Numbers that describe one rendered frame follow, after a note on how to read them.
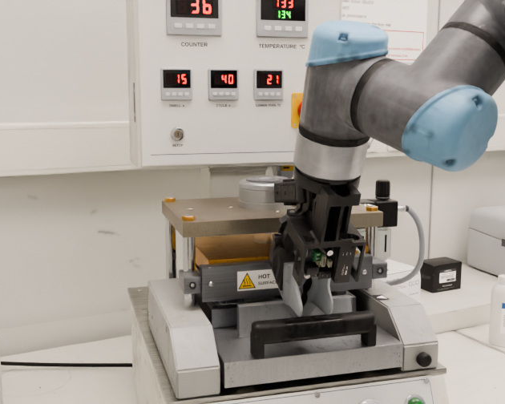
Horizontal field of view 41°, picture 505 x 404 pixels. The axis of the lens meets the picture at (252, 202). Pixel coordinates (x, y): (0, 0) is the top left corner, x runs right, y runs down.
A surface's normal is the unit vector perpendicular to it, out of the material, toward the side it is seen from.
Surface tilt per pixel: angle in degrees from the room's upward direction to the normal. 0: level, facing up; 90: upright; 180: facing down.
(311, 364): 90
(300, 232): 20
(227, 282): 90
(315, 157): 104
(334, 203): 110
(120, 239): 90
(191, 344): 41
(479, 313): 90
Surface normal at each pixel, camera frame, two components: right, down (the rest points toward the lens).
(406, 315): 0.18, -0.65
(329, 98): -0.77, 0.31
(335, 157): -0.06, 0.47
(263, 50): 0.27, 0.15
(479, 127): 0.64, 0.42
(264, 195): -0.16, 0.16
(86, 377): 0.00, -0.99
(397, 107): -0.66, -0.12
